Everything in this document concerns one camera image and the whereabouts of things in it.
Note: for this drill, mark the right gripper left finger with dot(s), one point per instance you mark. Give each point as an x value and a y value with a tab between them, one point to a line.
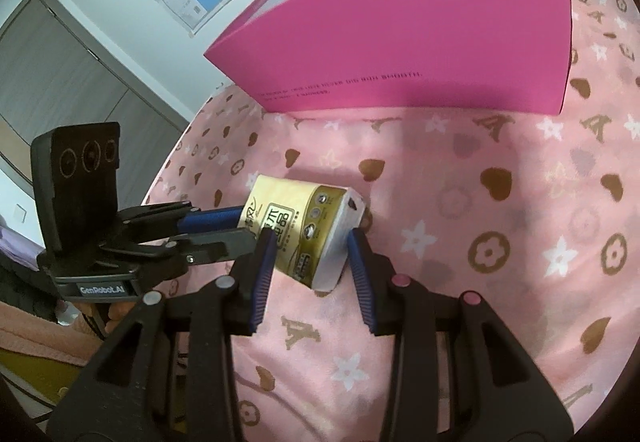
166	373

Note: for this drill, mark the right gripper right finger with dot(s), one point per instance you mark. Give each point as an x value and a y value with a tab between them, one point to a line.
458	373

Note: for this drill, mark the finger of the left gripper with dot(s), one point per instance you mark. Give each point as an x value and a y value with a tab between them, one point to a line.
205	248
197	220

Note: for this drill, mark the yellow tissue pack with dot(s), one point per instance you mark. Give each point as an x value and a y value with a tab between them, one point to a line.
311	222

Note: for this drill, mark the pink sleeve forearm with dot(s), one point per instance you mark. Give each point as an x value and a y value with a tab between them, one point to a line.
24	333

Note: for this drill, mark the pink patterned bed sheet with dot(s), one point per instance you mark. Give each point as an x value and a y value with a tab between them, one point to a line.
539	214

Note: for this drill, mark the grey door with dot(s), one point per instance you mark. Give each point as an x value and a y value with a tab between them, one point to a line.
55	73

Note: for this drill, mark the pink cardboard box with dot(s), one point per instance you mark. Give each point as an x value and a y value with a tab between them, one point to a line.
295	56

